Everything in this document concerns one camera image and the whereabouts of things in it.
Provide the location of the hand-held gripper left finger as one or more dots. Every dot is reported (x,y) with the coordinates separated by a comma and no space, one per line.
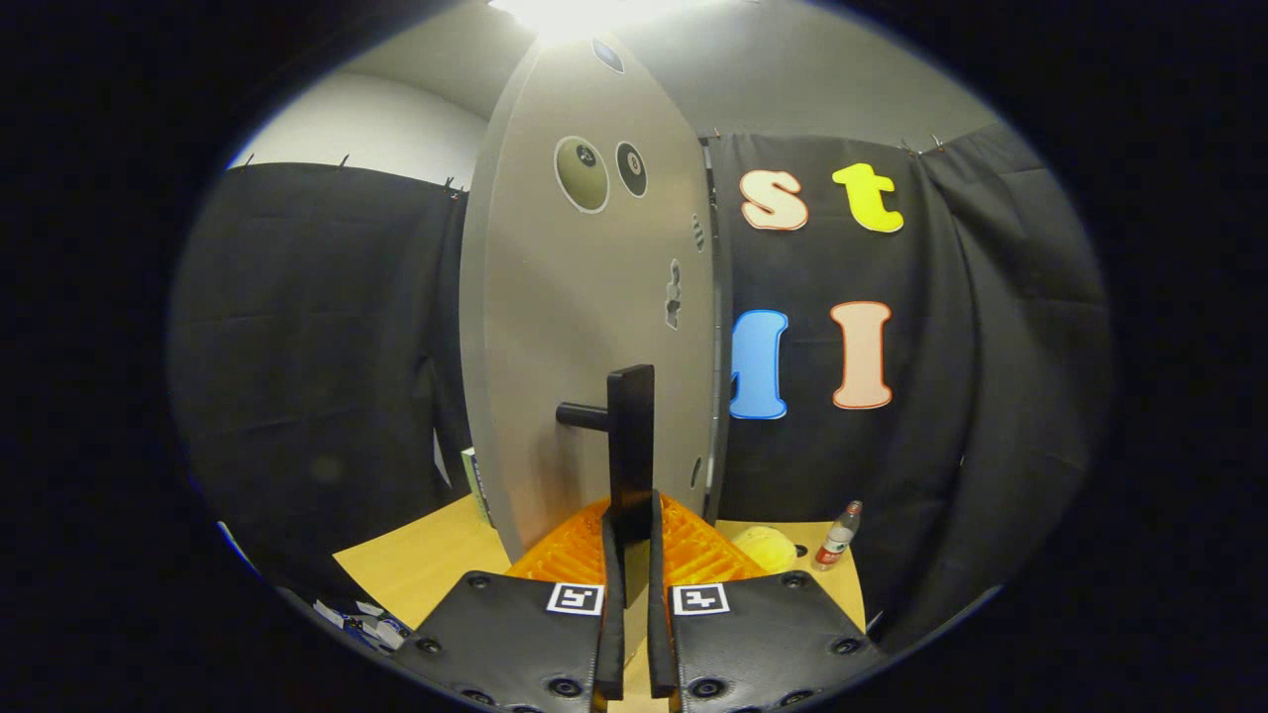
(612,634)

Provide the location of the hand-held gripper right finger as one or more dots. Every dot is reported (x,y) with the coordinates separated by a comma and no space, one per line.
(660,634)

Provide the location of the dark grey shoe cabinet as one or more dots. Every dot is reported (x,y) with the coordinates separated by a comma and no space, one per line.
(720,248)

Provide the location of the yellow plush toy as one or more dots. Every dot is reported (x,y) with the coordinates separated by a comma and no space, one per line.
(765,548)

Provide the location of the clear plastic bottle red label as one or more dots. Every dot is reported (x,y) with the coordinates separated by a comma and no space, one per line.
(837,540)

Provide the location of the white paper sheet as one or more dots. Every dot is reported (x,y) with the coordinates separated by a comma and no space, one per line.
(441,460)

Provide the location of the small printed cards pile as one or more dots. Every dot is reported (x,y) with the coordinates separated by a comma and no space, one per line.
(362,624)

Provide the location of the black backdrop cloth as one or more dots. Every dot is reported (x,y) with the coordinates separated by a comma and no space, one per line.
(317,347)

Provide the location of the large ceiling light panel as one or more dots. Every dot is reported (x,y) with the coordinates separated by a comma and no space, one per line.
(584,15)

